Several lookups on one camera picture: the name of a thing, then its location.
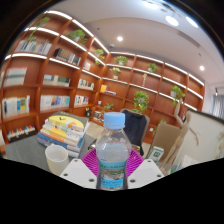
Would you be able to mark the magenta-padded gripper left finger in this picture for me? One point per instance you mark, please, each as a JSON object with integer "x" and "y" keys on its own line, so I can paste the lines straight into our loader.
{"x": 80, "y": 173}

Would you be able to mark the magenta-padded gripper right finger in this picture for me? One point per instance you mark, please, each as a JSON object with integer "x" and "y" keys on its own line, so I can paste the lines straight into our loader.
{"x": 145, "y": 173}

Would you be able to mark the clear water bottle blue cap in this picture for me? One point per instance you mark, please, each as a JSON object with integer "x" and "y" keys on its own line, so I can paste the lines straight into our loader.
{"x": 113, "y": 150}

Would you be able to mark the tall green white carton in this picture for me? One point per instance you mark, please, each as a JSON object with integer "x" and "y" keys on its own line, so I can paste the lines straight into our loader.
{"x": 155, "y": 155}

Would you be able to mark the cream plastic cup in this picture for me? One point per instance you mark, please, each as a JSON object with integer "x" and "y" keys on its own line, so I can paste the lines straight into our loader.
{"x": 56, "y": 159}

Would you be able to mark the beige chair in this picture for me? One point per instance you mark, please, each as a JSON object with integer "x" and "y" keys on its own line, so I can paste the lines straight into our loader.
{"x": 165, "y": 138}

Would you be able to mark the stack of colourful books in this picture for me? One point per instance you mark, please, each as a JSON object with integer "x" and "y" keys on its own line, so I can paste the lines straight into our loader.
{"x": 63, "y": 131}

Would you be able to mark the chair with dark blue jacket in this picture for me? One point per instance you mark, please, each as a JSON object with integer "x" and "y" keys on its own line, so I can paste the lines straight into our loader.
{"x": 135, "y": 128}

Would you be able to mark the wooden artist mannequin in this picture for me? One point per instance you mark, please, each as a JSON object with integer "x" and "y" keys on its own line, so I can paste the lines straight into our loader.
{"x": 181, "y": 136}

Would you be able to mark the wooden shelf unit with books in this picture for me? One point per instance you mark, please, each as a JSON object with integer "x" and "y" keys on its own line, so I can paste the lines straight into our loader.
{"x": 66, "y": 90}

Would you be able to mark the window with grey curtain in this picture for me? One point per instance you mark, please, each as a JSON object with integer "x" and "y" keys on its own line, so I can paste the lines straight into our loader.
{"x": 218, "y": 105}

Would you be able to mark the round recessed ceiling light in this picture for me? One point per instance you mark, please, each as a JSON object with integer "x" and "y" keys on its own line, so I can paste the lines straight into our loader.
{"x": 120, "y": 38}
{"x": 201, "y": 68}

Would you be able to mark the ceiling air vent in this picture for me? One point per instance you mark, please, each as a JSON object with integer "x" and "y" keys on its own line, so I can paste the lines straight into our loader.
{"x": 189, "y": 39}

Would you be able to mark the branched ceiling lamp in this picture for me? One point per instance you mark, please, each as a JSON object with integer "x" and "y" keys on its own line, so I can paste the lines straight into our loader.
{"x": 171, "y": 20}

